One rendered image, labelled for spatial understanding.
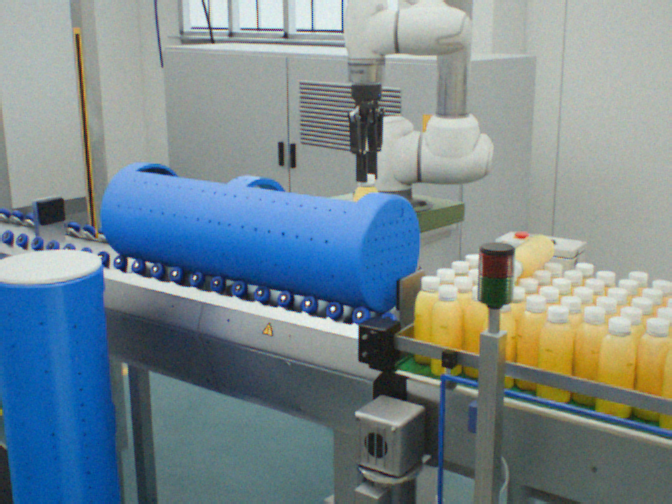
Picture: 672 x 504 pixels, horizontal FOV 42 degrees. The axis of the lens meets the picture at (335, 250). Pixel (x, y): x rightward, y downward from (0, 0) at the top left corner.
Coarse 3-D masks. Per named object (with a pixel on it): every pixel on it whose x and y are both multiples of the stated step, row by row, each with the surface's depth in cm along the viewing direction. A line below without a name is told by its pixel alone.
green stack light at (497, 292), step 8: (480, 280) 156; (488, 280) 154; (496, 280) 154; (504, 280) 154; (512, 280) 155; (480, 288) 156; (488, 288) 155; (496, 288) 154; (504, 288) 154; (512, 288) 155; (480, 296) 156; (488, 296) 155; (496, 296) 154; (504, 296) 155; (512, 296) 156; (488, 304) 155; (496, 304) 155; (504, 304) 155
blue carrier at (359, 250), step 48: (144, 192) 241; (192, 192) 232; (240, 192) 225; (144, 240) 241; (192, 240) 230; (240, 240) 220; (288, 240) 212; (336, 240) 204; (384, 240) 208; (288, 288) 220; (336, 288) 208; (384, 288) 211
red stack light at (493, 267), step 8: (480, 256) 155; (488, 256) 153; (496, 256) 153; (504, 256) 153; (512, 256) 153; (480, 264) 155; (488, 264) 154; (496, 264) 153; (504, 264) 153; (512, 264) 154; (480, 272) 155; (488, 272) 154; (496, 272) 153; (504, 272) 153; (512, 272) 154
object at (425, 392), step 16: (384, 384) 193; (400, 384) 191; (416, 384) 188; (432, 384) 187; (416, 400) 189; (432, 400) 187; (432, 416) 188; (432, 432) 189; (432, 448) 190; (432, 464) 193
